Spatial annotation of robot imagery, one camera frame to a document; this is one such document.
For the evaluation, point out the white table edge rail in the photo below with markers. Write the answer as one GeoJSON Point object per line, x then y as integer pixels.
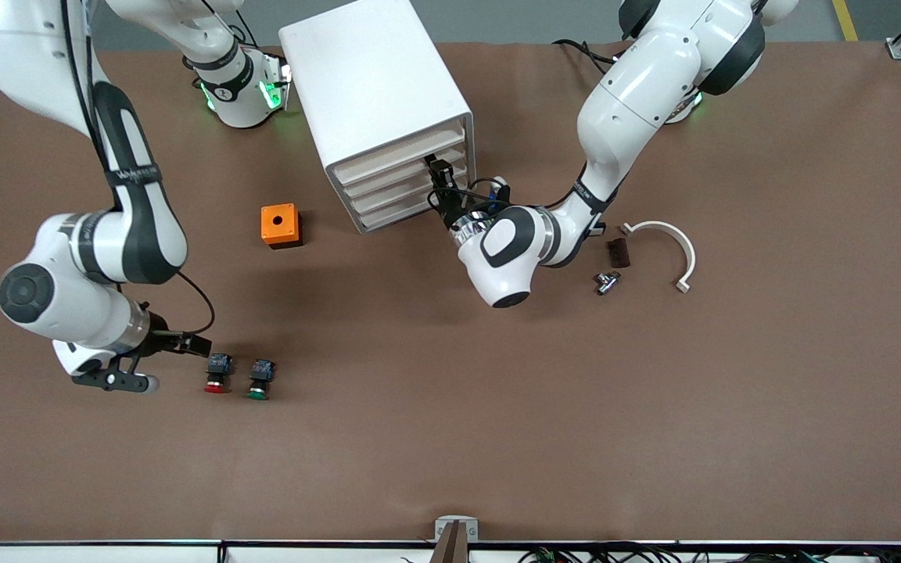
{"type": "Point", "coordinates": [106, 554]}

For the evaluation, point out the dark brown ribbed block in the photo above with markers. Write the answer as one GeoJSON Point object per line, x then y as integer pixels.
{"type": "Point", "coordinates": [618, 254]}

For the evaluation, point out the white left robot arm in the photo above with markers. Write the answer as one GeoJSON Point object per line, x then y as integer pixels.
{"type": "Point", "coordinates": [638, 102]}

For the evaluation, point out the red mushroom push button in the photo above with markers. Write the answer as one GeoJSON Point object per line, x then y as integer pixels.
{"type": "Point", "coordinates": [218, 366]}

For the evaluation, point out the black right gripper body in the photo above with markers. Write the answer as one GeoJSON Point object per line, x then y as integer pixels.
{"type": "Point", "coordinates": [161, 337]}

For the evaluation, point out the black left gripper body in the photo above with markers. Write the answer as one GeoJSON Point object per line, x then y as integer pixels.
{"type": "Point", "coordinates": [448, 207]}

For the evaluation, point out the orange button enclosure box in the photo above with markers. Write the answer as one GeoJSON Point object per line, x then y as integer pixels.
{"type": "Point", "coordinates": [269, 233]}

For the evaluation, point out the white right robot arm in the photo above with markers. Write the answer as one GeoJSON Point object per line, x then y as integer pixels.
{"type": "Point", "coordinates": [28, 70]}

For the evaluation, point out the small metal pipe fitting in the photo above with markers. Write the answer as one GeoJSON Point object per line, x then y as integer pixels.
{"type": "Point", "coordinates": [605, 283]}

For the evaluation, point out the brown table mat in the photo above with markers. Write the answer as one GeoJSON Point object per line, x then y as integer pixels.
{"type": "Point", "coordinates": [497, 430]}

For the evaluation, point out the brown wedge bar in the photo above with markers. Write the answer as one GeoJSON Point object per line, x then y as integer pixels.
{"type": "Point", "coordinates": [454, 547]}

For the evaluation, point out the white curved plastic bracket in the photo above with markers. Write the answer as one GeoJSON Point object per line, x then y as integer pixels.
{"type": "Point", "coordinates": [658, 225]}

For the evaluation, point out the grey metal mounting bracket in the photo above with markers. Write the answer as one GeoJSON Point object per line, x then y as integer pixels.
{"type": "Point", "coordinates": [472, 532]}

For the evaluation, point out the green mushroom push button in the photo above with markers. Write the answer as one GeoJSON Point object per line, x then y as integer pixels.
{"type": "Point", "coordinates": [262, 369]}

